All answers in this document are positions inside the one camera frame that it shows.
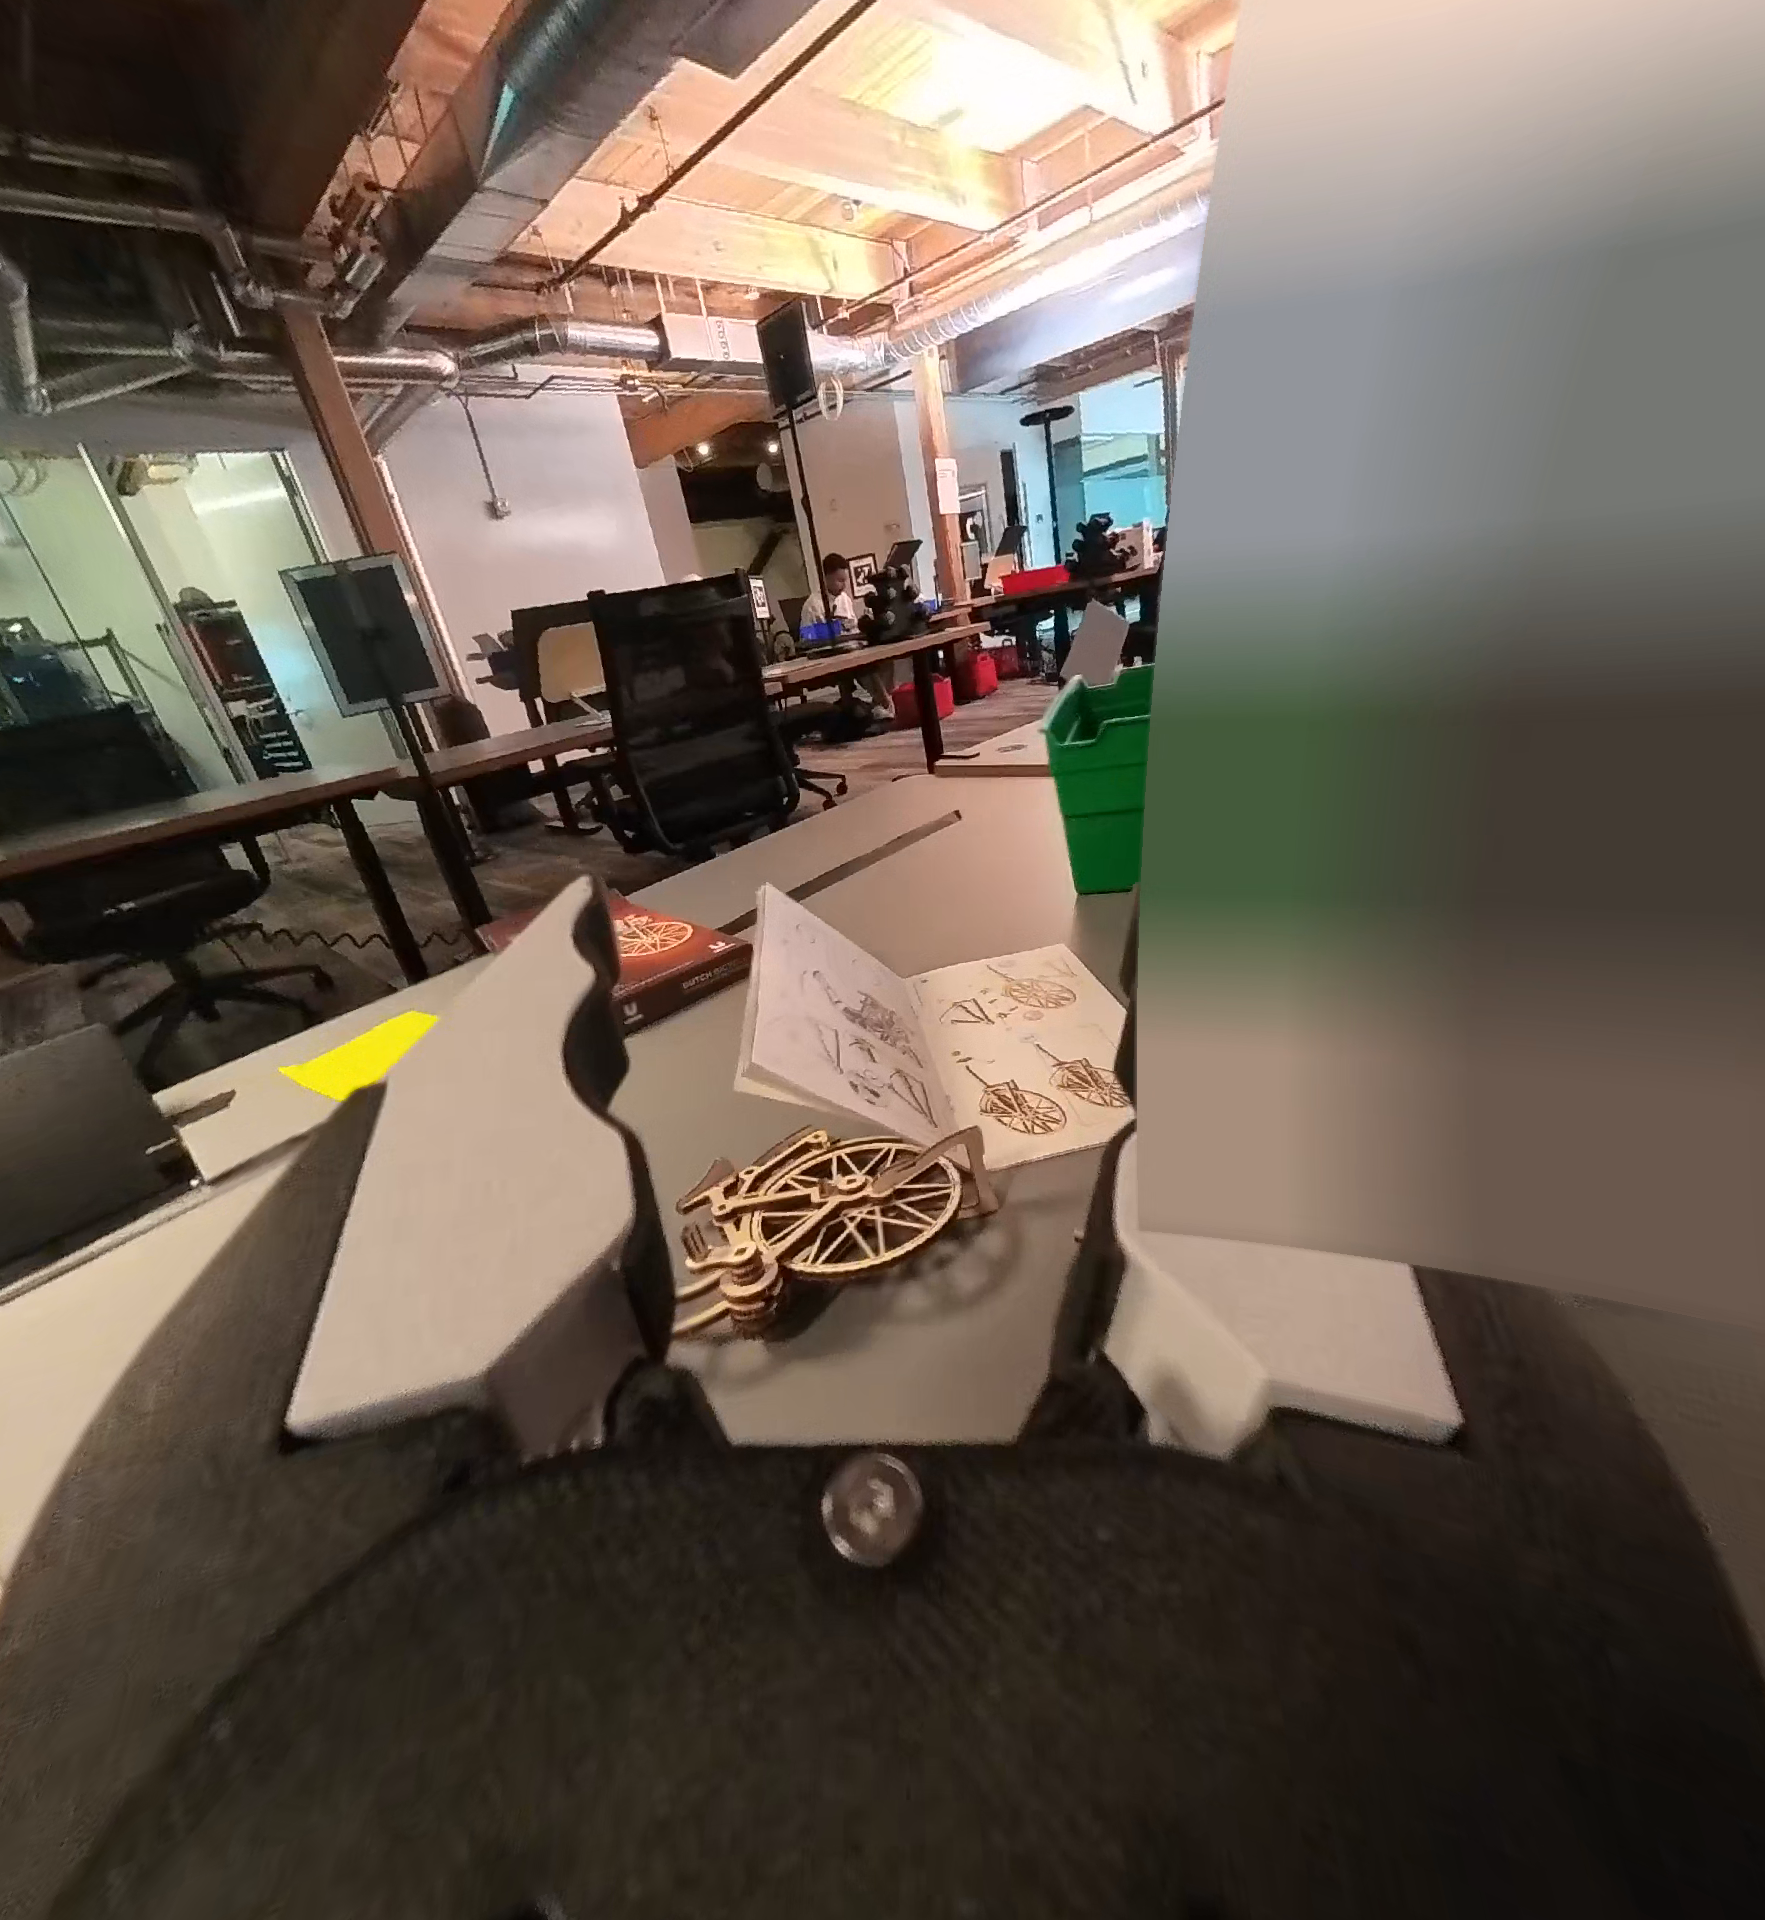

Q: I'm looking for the green plastic bin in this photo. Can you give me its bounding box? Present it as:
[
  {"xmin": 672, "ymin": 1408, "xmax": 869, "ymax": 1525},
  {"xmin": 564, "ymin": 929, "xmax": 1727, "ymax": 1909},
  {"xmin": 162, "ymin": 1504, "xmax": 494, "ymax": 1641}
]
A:
[{"xmin": 1042, "ymin": 665, "xmax": 1163, "ymax": 899}]

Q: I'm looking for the open instruction booklet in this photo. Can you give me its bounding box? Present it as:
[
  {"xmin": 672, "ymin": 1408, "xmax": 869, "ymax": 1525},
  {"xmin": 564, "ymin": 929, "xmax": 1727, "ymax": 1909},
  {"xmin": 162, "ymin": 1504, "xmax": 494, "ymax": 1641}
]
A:
[{"xmin": 734, "ymin": 883, "xmax": 1143, "ymax": 1173}]

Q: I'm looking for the dark red model kit box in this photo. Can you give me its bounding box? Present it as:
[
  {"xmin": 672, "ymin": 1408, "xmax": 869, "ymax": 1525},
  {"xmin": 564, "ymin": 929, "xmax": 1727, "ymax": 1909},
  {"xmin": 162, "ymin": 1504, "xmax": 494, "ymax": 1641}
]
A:
[{"xmin": 474, "ymin": 892, "xmax": 754, "ymax": 1036}]

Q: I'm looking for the black display on stand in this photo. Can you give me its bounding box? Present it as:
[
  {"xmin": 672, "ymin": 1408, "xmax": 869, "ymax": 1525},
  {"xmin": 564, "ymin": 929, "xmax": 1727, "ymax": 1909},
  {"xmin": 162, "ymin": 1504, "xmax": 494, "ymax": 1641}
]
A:
[{"xmin": 279, "ymin": 553, "xmax": 494, "ymax": 929}]

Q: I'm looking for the black hanging loudspeaker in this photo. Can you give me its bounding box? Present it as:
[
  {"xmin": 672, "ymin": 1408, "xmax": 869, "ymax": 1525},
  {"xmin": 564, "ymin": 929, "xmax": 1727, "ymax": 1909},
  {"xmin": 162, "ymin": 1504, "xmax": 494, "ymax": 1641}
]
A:
[{"xmin": 757, "ymin": 297, "xmax": 821, "ymax": 420}]

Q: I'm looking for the black mesh office chair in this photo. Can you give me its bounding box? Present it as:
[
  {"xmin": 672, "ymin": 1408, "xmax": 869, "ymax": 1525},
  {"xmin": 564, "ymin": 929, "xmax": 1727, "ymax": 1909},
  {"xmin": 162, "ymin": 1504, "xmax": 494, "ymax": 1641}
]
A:
[{"xmin": 578, "ymin": 580, "xmax": 848, "ymax": 863}]

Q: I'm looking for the long dark wooden desk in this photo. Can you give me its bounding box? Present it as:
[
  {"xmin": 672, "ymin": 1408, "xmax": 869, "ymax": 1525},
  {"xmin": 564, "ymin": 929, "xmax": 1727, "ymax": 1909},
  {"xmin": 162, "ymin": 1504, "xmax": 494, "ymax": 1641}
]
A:
[
  {"xmin": 0, "ymin": 717, "xmax": 617, "ymax": 985},
  {"xmin": 763, "ymin": 621, "xmax": 993, "ymax": 771}
]

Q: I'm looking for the wooden bicycle model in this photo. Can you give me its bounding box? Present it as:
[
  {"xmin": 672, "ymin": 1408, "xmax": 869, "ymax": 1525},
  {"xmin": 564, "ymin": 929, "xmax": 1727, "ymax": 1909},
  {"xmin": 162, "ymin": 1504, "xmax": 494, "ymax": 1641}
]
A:
[{"xmin": 667, "ymin": 1128, "xmax": 1007, "ymax": 1341}]

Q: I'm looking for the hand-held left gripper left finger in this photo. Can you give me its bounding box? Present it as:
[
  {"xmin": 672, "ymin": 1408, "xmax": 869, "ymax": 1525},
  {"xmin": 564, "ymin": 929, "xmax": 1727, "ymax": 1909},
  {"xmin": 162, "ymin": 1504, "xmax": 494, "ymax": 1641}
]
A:
[{"xmin": 285, "ymin": 874, "xmax": 676, "ymax": 1464}]

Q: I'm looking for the yellow sticky note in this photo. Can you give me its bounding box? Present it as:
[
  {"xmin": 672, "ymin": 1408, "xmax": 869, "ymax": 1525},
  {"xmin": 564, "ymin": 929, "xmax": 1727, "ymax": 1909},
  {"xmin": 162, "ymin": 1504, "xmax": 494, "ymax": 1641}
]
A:
[{"xmin": 277, "ymin": 1012, "xmax": 441, "ymax": 1103}]

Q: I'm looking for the flat wooden part sheet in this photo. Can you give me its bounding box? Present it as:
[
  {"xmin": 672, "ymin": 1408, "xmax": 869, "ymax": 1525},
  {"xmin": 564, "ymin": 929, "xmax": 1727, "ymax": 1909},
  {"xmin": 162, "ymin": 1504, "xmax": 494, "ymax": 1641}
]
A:
[{"xmin": 932, "ymin": 719, "xmax": 1059, "ymax": 780}]

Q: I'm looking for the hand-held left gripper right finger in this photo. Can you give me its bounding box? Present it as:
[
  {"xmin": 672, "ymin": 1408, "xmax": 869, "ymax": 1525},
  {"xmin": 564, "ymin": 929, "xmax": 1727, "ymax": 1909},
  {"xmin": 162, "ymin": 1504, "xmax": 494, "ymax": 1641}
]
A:
[{"xmin": 1065, "ymin": 1117, "xmax": 1465, "ymax": 1460}]

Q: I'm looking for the dark grey laptop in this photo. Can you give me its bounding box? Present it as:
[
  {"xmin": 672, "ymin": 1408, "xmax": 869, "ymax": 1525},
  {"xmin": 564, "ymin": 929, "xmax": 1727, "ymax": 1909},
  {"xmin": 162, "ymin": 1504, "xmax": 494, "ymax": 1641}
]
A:
[{"xmin": 0, "ymin": 1024, "xmax": 239, "ymax": 1336}]

